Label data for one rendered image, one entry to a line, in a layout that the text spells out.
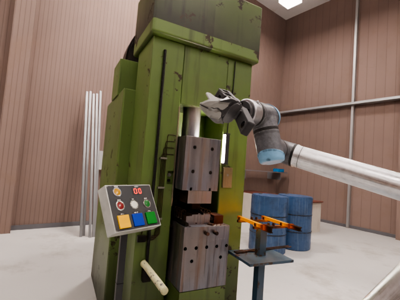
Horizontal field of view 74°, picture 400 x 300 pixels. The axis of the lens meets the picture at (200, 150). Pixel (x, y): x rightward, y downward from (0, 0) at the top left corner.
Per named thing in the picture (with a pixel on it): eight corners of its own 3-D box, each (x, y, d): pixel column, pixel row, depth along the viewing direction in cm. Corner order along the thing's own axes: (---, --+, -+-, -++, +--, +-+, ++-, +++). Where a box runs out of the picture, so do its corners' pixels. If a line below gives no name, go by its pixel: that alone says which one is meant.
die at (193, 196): (211, 203, 202) (212, 191, 203) (187, 203, 193) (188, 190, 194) (187, 196, 240) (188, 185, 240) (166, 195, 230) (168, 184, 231)
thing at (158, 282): (168, 295, 153) (169, 286, 153) (159, 296, 151) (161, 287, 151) (147, 266, 192) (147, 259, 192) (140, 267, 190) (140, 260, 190)
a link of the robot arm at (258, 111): (252, 131, 92) (269, 109, 87) (243, 130, 88) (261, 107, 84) (237, 115, 97) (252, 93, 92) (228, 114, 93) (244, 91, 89)
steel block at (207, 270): (225, 285, 200) (230, 225, 203) (179, 292, 183) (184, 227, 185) (193, 259, 250) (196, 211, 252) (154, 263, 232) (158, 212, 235)
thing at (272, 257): (293, 262, 201) (293, 259, 201) (249, 266, 184) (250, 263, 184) (268, 249, 228) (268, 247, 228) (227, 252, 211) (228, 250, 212)
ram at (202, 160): (227, 191, 209) (230, 141, 211) (181, 190, 191) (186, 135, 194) (202, 186, 246) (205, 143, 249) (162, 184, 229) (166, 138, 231)
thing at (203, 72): (224, 111, 226) (228, 57, 229) (180, 103, 207) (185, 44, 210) (200, 118, 265) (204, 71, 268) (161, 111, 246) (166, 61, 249)
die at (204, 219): (209, 224, 201) (210, 212, 202) (185, 225, 192) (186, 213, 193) (186, 213, 239) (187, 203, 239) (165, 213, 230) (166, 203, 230)
